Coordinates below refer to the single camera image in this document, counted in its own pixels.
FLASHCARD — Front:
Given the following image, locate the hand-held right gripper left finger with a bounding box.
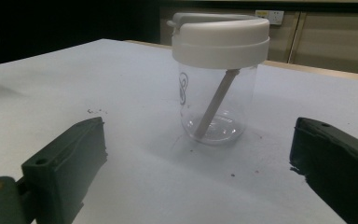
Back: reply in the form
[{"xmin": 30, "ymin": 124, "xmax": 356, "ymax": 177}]
[{"xmin": 21, "ymin": 117, "xmax": 108, "ymax": 224}]

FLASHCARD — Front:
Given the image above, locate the clear plastic cup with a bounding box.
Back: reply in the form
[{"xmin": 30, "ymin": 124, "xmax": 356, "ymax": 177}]
[{"xmin": 178, "ymin": 61, "xmax": 258, "ymax": 146}]

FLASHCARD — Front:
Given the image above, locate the white wall socket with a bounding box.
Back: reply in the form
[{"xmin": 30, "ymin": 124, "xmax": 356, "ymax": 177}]
[{"xmin": 255, "ymin": 9, "xmax": 285, "ymax": 26}]

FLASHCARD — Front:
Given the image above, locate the white cup lid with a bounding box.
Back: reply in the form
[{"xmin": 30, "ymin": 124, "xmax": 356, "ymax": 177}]
[{"xmin": 166, "ymin": 12, "xmax": 271, "ymax": 70}]

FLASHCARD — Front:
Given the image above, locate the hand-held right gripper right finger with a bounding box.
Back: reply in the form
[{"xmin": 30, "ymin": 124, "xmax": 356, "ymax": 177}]
[{"xmin": 289, "ymin": 117, "xmax": 358, "ymax": 224}]

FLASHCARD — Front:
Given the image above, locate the white straw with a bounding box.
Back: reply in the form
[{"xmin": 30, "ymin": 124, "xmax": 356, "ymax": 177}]
[{"xmin": 194, "ymin": 68, "xmax": 241, "ymax": 140}]

